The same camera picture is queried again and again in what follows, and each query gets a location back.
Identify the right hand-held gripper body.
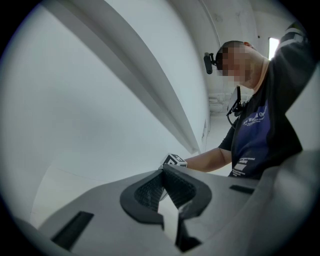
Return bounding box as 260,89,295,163
159,152,188,170

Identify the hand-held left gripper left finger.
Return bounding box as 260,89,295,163
37,168,181,256

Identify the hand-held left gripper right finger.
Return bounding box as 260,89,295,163
162,163,262,253

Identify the person's right forearm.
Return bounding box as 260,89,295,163
183,146,233,173

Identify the black chest-mounted device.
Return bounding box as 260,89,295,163
226,86,247,130

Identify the person's head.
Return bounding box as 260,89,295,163
214,40,272,91

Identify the ceiling light panel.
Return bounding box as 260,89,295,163
268,36,280,61

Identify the black head-mounted camera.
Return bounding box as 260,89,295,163
203,51,218,75

